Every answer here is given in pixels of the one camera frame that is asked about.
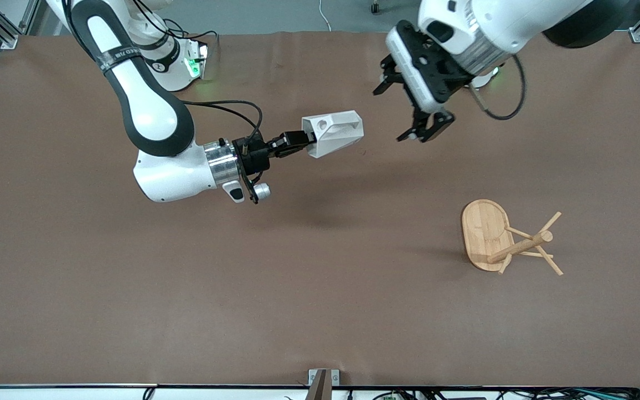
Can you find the brown post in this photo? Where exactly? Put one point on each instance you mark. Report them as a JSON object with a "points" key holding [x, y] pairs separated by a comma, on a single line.
{"points": [[320, 386]]}

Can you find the white angular cup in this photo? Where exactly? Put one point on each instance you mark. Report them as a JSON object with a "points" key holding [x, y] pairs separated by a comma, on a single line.
{"points": [[336, 133]]}

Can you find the black right camera mount bracket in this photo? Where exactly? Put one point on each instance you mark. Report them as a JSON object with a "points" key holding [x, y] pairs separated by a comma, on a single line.
{"points": [[251, 189]]}

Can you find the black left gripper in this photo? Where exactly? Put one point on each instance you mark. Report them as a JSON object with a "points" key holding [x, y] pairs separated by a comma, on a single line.
{"points": [[446, 76]]}

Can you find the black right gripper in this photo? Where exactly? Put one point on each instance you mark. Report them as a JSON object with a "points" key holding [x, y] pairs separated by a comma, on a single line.
{"points": [[254, 156]]}

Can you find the small metal bracket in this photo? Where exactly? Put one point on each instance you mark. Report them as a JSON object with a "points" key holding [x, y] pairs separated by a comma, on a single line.
{"points": [[335, 378]]}

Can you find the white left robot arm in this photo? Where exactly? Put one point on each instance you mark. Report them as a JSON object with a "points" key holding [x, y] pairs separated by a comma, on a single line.
{"points": [[520, 22]]}

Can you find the brown table mat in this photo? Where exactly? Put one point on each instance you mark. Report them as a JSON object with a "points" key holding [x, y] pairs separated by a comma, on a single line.
{"points": [[298, 278]]}

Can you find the wooden cup rack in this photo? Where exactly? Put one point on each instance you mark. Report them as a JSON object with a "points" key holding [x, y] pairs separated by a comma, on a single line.
{"points": [[484, 233]]}

